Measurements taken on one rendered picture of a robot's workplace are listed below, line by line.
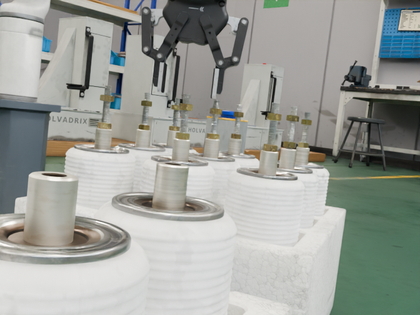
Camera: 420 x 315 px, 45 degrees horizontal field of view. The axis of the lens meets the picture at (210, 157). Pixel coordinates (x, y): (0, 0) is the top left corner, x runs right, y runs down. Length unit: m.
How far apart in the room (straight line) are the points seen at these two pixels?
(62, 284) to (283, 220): 0.42
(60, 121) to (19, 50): 1.82
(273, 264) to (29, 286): 0.39
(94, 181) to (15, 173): 0.49
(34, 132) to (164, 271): 0.88
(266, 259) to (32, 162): 0.71
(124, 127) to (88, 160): 2.91
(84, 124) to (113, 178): 2.37
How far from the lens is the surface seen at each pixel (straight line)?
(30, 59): 1.17
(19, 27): 1.17
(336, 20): 6.45
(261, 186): 0.59
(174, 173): 0.33
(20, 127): 1.15
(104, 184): 0.69
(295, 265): 0.56
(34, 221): 0.24
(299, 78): 6.56
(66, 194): 0.24
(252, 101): 4.38
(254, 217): 0.60
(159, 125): 3.40
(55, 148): 2.88
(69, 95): 3.17
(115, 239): 0.25
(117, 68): 6.44
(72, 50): 3.19
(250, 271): 0.58
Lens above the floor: 0.32
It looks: 5 degrees down
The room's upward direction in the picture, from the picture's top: 7 degrees clockwise
